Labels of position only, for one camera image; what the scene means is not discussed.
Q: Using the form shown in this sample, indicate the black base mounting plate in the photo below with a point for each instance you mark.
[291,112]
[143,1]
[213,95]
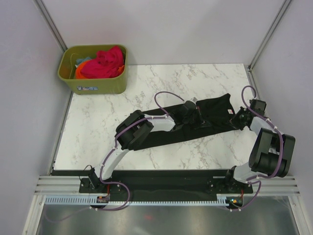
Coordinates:
[166,185]

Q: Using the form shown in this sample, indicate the orange t shirt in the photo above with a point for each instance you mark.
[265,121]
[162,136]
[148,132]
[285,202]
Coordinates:
[85,70]

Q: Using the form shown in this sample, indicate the olive green plastic bin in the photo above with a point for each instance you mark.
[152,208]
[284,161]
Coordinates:
[67,68]

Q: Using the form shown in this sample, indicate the red t shirt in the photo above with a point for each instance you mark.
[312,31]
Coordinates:
[108,64]

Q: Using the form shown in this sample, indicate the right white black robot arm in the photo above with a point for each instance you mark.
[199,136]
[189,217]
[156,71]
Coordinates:
[272,152]

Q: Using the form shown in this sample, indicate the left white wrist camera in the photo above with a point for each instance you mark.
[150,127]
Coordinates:
[194,100]

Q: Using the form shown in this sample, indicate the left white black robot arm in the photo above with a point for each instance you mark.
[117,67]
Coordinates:
[136,128]

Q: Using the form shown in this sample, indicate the white slotted cable duct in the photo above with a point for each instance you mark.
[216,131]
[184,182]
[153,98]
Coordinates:
[103,201]

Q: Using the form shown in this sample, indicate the aluminium frame post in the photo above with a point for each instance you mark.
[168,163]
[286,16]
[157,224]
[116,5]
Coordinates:
[269,34]
[51,24]

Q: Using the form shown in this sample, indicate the right aluminium frame post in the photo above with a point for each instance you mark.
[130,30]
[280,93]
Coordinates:
[269,34]

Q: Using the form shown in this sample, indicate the left aluminium frame post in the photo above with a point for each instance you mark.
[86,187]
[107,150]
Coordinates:
[51,24]

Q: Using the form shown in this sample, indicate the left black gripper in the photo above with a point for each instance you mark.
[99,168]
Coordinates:
[201,122]

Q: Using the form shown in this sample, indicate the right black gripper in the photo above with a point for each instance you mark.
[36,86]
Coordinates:
[234,120]

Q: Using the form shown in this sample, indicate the black t shirt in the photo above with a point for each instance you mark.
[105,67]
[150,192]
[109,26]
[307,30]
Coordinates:
[218,111]

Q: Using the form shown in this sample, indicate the light blue t shirt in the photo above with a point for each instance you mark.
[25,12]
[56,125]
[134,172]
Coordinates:
[81,60]

